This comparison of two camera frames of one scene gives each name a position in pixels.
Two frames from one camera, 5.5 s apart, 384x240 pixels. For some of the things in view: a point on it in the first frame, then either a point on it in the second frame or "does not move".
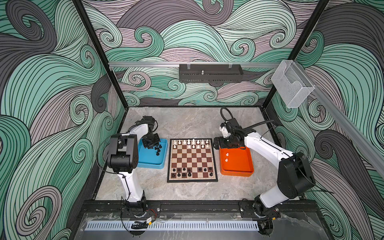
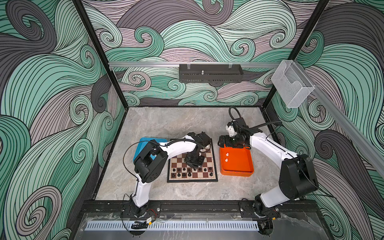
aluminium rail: x=177 y=64 does not move
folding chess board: x=191 y=160 does not move
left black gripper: x=155 y=143 -> x=196 y=165
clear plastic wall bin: x=291 y=85 does not move
